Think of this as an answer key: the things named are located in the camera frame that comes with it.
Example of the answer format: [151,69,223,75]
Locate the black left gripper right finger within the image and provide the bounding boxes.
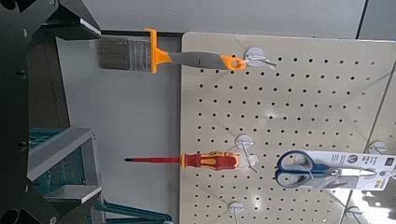
[29,0,102,45]

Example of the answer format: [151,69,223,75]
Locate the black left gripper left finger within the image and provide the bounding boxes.
[18,126,104,224]

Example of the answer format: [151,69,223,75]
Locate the blue scissors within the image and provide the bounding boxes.
[274,149,396,191]

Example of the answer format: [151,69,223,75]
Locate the grey display stand panel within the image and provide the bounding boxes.
[55,35,183,218]

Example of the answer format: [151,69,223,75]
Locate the orange grey paintbrush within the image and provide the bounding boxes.
[98,27,248,75]

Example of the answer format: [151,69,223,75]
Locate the red yellow screwdriver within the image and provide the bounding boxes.
[123,151,241,172]

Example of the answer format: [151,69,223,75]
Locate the white pegboard hook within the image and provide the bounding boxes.
[367,140,396,180]
[244,46,278,71]
[234,133,260,175]
[228,202,246,224]
[345,205,365,224]

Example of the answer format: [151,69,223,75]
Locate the beige pegboard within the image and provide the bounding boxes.
[179,31,396,224]

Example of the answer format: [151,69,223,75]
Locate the teal crate with handle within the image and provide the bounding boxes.
[29,126,175,224]

